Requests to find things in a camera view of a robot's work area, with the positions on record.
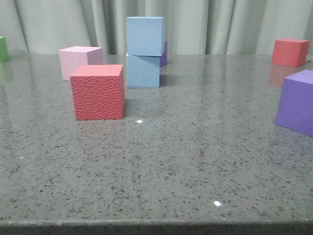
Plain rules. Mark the light blue textured foam cube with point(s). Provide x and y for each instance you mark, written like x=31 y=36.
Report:
x=142 y=71

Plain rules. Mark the red textured foam cube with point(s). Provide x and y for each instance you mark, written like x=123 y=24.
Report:
x=98 y=92

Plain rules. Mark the red foam cube right back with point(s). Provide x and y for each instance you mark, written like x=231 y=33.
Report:
x=290 y=52

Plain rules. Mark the purple foam cube right front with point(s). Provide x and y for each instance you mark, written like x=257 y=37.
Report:
x=295 y=109

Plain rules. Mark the purple foam cube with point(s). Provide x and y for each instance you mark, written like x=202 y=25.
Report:
x=295 y=109
x=163 y=57

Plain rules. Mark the grey curtain backdrop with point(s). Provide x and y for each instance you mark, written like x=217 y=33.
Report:
x=192 y=26

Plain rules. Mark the pink foam cube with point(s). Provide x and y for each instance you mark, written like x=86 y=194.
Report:
x=72 y=58

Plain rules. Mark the purple foam cube centre back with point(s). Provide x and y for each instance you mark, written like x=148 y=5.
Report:
x=163 y=57

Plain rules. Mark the green foam cube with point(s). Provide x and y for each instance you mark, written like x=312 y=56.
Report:
x=4 y=54

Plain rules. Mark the light blue smooth foam cube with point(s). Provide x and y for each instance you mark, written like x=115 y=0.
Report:
x=145 y=35

